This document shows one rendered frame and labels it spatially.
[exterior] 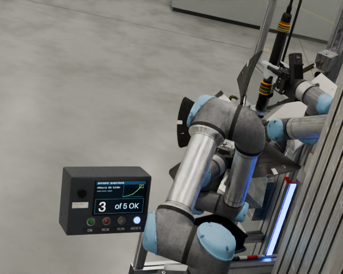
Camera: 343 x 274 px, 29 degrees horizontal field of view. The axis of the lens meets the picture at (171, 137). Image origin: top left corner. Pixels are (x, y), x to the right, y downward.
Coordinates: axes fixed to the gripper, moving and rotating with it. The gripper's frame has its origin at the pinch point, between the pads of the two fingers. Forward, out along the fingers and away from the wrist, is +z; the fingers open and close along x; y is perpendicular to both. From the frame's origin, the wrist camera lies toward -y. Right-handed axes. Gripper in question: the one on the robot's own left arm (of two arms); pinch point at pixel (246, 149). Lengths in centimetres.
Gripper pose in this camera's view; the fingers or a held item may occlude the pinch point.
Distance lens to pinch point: 257.8
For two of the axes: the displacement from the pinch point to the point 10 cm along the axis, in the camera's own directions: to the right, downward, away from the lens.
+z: 5.3, -2.9, 8.0
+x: -1.2, 9.1, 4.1
